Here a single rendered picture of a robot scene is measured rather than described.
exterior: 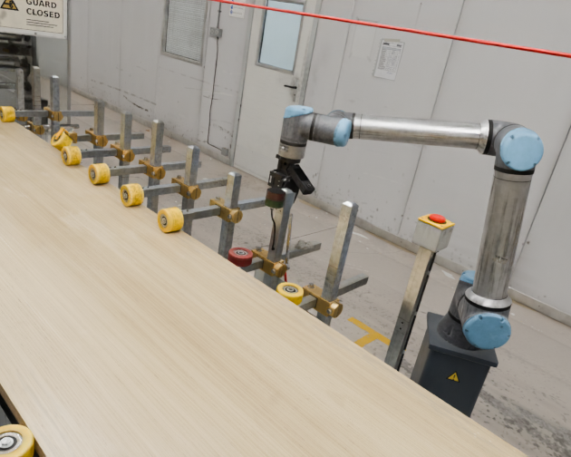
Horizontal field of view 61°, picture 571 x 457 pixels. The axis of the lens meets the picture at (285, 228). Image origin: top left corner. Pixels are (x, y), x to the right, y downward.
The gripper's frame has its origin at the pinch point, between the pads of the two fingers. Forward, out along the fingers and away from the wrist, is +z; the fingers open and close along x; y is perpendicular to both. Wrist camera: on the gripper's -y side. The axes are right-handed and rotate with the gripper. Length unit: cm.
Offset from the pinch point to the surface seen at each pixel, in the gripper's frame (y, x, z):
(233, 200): 17.8, 8.6, 0.5
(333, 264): -30.6, 9.6, 3.0
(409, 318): -58, 10, 7
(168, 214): 21.4, 33.4, 3.2
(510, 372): -60, -154, 101
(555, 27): 11, -252, -90
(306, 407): -61, 54, 11
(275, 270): -8.9, 10.4, 15.6
